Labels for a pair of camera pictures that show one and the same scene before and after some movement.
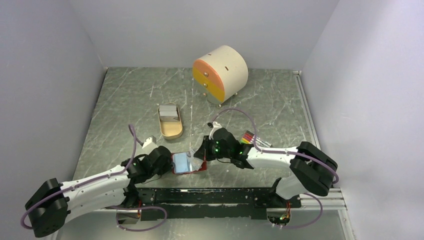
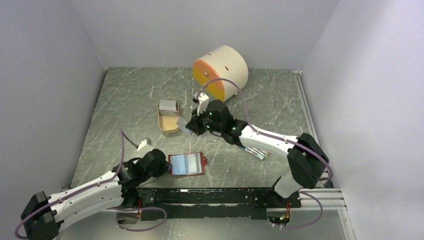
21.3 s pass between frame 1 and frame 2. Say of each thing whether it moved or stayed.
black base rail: stayed
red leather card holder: stayed
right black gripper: moved
